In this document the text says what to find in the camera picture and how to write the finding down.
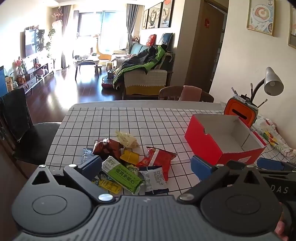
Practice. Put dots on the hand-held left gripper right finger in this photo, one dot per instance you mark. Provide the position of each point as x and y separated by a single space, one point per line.
201 166

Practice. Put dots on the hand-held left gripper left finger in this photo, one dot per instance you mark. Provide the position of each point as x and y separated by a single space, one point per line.
91 165

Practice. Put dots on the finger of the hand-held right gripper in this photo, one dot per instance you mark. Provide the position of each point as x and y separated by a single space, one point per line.
270 164
235 164

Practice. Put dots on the silver blue snack packet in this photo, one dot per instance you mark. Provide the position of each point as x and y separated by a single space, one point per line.
86 156

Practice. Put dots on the brown chip bag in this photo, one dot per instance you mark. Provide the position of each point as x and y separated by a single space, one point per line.
106 148

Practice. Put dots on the red cardboard box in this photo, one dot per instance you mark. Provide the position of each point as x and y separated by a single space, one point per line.
203 143

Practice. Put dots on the yellow cartoon snack packet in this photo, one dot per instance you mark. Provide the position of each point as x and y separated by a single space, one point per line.
108 185

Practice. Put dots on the small yellow snack packet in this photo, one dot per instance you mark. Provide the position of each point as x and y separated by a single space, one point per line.
129 157

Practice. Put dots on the pale yellow snack packet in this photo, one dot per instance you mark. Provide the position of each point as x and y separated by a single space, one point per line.
127 139

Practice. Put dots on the red snack packet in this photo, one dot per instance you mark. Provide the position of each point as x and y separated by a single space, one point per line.
157 157

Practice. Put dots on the white snack packet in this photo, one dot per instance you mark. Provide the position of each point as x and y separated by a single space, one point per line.
153 179

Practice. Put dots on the person's right hand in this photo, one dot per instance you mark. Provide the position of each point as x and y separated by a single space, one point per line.
281 231

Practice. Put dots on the fruit print cloth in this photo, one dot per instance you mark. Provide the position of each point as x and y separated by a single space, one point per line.
270 135

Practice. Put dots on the orange pen holder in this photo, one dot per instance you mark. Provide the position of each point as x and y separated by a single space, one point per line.
238 111

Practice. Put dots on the black seat chair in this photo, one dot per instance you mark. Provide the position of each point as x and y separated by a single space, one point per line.
39 143

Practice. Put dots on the grey pen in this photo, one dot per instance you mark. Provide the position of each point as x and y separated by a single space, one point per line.
262 103

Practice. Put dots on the checked tablecloth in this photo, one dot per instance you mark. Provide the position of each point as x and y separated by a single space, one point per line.
138 125

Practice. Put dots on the black pen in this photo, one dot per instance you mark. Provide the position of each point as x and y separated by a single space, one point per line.
251 92

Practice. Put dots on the pink cloth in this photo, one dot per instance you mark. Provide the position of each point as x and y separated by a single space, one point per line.
190 93

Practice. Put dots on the wooden chair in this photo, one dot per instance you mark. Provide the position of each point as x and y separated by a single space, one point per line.
168 93

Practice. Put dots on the grey desk lamp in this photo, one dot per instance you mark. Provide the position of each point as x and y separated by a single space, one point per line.
272 83

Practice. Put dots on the red round tray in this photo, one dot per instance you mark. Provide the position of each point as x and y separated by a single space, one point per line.
107 83

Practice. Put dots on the dark cloth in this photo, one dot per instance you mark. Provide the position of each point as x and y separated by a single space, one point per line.
15 113

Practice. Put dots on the small stool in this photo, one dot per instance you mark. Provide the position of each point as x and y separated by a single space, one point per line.
99 68

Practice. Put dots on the cream yellow sofa cover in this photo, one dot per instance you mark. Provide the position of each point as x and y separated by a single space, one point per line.
145 80

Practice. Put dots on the coffee table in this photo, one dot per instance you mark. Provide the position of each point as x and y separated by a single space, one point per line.
86 62

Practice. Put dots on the pink pouf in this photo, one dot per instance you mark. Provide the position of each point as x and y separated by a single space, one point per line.
41 70

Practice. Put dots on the TV cabinet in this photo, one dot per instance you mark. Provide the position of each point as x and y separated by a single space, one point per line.
34 74

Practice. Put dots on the green black jacket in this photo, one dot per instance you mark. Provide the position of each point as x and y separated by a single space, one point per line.
136 64

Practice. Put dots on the yellow lounge chair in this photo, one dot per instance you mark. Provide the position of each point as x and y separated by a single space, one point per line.
103 55

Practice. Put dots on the blue box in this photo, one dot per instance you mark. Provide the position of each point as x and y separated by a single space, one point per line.
3 81

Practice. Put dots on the orange potted flowers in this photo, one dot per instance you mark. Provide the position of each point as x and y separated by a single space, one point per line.
19 66

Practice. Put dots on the blue cushion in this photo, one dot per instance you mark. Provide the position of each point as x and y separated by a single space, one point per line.
165 39

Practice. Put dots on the green climbing plant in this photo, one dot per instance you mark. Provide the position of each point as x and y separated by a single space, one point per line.
48 39

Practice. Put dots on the grey curtain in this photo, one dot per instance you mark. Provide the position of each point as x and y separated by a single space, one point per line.
65 34
131 23

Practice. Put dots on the gold framed picture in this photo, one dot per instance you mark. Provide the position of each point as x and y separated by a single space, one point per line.
261 16
292 30

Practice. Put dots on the television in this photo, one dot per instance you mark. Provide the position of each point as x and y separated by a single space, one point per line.
31 44

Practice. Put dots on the red cushion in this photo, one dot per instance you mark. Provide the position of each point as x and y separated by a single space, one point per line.
150 39

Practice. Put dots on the red door ornament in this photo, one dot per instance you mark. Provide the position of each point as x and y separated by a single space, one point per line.
207 22

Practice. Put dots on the black framed picture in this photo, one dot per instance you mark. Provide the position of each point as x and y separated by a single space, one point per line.
145 19
167 12
154 15

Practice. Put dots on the wooden door frame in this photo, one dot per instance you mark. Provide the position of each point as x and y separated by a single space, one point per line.
193 46

